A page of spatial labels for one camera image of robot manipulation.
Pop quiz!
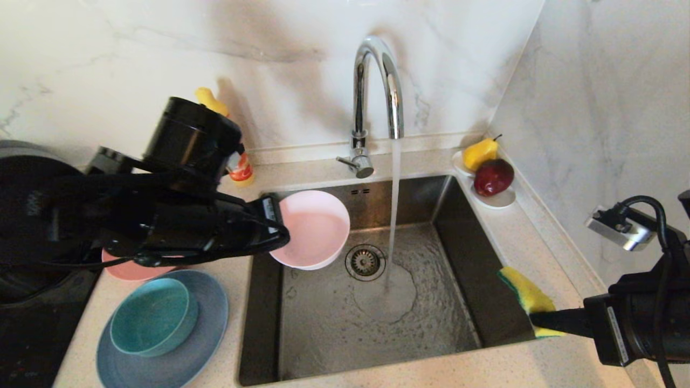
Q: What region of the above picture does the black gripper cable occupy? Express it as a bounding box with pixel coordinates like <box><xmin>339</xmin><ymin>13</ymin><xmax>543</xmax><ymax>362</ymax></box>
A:
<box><xmin>615</xmin><ymin>195</ymin><xmax>680</xmax><ymax>388</ymax></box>

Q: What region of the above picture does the chrome gooseneck faucet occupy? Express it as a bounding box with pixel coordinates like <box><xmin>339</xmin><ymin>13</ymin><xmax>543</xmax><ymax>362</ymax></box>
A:
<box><xmin>336</xmin><ymin>36</ymin><xmax>404</xmax><ymax>179</ymax></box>

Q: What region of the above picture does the blue plate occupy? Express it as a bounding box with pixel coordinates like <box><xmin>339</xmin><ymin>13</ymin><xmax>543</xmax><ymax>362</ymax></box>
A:
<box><xmin>96</xmin><ymin>269</ymin><xmax>229</xmax><ymax>388</ymax></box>

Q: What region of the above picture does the black induction cooktop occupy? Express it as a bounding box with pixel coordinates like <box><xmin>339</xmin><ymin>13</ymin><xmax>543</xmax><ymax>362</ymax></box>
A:
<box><xmin>0</xmin><ymin>269</ymin><xmax>103</xmax><ymax>388</ymax></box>

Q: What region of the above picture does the round metal drain strainer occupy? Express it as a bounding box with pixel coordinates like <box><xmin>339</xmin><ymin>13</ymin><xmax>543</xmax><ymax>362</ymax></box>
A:
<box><xmin>345</xmin><ymin>244</ymin><xmax>386</xmax><ymax>282</ymax></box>

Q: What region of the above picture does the light pink bowl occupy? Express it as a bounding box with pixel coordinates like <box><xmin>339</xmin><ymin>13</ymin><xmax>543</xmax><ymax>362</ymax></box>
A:
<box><xmin>268</xmin><ymin>190</ymin><xmax>351</xmax><ymax>271</ymax></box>

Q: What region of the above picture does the dark red apple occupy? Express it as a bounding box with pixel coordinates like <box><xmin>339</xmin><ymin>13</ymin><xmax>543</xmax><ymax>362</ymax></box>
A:
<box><xmin>473</xmin><ymin>158</ymin><xmax>514</xmax><ymax>197</ymax></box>

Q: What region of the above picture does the small white dish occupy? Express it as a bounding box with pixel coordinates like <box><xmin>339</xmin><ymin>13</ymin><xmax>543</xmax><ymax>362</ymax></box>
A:
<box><xmin>451</xmin><ymin>150</ymin><xmax>476</xmax><ymax>177</ymax></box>
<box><xmin>470</xmin><ymin>182</ymin><xmax>516</xmax><ymax>210</ymax></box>

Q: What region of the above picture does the yellow sponge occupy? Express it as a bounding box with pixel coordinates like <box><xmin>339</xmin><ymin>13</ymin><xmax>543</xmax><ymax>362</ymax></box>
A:
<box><xmin>497</xmin><ymin>266</ymin><xmax>567</xmax><ymax>339</ymax></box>

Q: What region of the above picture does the stainless steel sink basin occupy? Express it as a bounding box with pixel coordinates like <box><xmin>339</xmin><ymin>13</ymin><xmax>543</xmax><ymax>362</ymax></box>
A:
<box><xmin>239</xmin><ymin>174</ymin><xmax>541</xmax><ymax>386</ymax></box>

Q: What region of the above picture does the yellow-capped orange dish soap bottle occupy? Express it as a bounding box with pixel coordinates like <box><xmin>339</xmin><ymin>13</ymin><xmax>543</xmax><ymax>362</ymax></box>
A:
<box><xmin>195</xmin><ymin>87</ymin><xmax>255</xmax><ymax>187</ymax></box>

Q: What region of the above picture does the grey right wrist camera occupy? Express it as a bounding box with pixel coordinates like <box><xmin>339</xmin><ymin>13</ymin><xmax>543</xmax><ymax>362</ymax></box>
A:
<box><xmin>585</xmin><ymin>206</ymin><xmax>656</xmax><ymax>252</ymax></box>

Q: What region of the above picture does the salmon pink plate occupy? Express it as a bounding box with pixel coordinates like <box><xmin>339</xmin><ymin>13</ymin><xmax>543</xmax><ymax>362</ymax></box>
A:
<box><xmin>101</xmin><ymin>248</ymin><xmax>178</xmax><ymax>282</ymax></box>

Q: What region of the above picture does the yellow pear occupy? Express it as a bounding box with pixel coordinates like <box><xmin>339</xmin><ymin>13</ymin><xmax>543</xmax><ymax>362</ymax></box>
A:
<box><xmin>463</xmin><ymin>135</ymin><xmax>501</xmax><ymax>172</ymax></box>

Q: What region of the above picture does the teal bowl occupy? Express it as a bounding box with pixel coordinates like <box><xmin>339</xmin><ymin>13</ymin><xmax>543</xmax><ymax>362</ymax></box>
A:
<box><xmin>110</xmin><ymin>278</ymin><xmax>199</xmax><ymax>357</ymax></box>

